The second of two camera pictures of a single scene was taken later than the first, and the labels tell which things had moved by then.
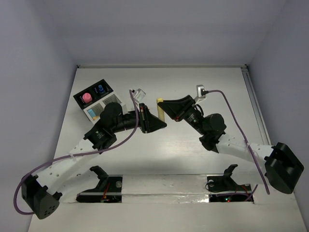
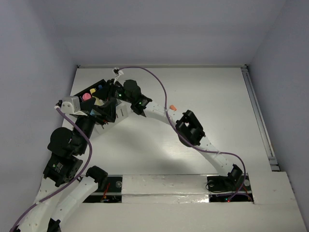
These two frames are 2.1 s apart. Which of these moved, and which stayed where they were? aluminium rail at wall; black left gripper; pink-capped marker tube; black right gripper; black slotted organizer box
Moved: black right gripper; black left gripper
Stayed: black slotted organizer box; pink-capped marker tube; aluminium rail at wall
